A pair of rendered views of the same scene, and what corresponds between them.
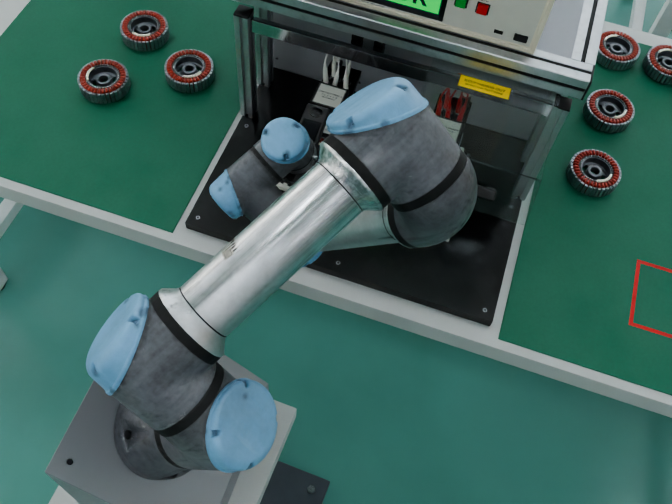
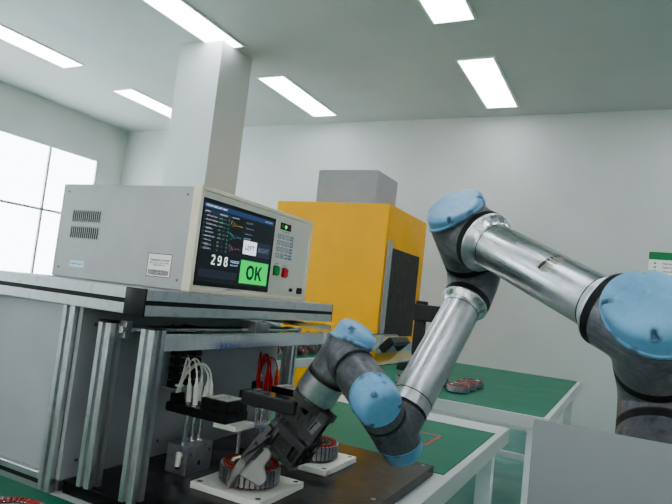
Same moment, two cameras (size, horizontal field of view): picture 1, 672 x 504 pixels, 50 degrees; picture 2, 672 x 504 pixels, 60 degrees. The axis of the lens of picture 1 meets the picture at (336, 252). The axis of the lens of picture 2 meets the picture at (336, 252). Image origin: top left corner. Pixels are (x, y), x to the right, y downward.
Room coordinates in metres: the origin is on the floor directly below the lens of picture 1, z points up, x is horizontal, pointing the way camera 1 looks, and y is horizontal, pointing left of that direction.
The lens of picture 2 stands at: (0.55, 1.10, 1.14)
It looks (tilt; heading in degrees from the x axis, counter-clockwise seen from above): 4 degrees up; 285
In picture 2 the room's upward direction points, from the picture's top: 6 degrees clockwise
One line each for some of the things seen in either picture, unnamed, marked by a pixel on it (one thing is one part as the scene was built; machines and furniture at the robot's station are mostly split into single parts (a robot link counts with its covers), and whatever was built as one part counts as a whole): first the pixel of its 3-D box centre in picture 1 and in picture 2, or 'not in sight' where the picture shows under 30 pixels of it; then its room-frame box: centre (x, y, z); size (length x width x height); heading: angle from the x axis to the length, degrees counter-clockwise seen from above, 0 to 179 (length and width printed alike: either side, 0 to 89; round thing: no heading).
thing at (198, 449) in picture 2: not in sight; (189, 455); (1.09, 0.04, 0.80); 0.07 x 0.05 x 0.06; 78
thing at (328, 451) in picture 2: not in sight; (313, 447); (0.89, -0.17, 0.80); 0.11 x 0.11 x 0.04
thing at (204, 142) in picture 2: not in sight; (194, 224); (3.20, -3.69, 1.65); 0.50 x 0.45 x 3.30; 168
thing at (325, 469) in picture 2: not in sight; (311, 458); (0.89, -0.17, 0.78); 0.15 x 0.15 x 0.01; 78
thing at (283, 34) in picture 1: (397, 65); (257, 339); (1.02, -0.07, 1.03); 0.62 x 0.01 x 0.03; 78
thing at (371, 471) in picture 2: (369, 184); (275, 476); (0.93, -0.05, 0.76); 0.64 x 0.47 x 0.02; 78
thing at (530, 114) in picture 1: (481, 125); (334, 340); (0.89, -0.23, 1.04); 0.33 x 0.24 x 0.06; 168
